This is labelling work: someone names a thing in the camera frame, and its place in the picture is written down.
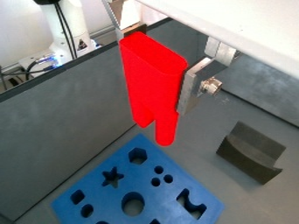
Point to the red square-circle peg object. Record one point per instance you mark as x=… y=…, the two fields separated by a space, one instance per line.
x=153 y=73

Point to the dark grey curved fixture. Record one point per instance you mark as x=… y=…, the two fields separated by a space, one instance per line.
x=252 y=152

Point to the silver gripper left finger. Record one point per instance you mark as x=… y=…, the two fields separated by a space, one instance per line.
x=124 y=17

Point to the blue foam shape board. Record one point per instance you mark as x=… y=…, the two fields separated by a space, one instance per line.
x=137 y=187

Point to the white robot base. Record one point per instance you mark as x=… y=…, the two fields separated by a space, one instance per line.
x=70 y=40

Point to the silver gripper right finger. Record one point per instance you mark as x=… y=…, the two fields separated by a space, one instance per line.
x=199 y=79

